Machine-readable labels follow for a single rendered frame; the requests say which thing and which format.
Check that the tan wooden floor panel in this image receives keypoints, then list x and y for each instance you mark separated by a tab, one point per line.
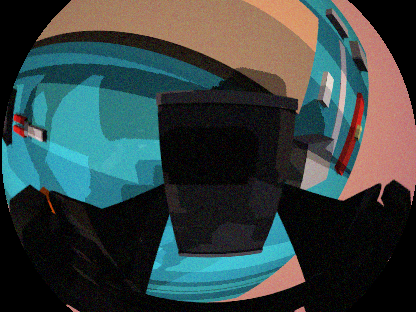
263	46

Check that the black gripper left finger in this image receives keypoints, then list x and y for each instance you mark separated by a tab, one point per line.
128	233

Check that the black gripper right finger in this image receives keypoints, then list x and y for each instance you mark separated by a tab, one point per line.
317	225

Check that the awl with red handle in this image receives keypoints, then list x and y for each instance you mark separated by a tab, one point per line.
29	129

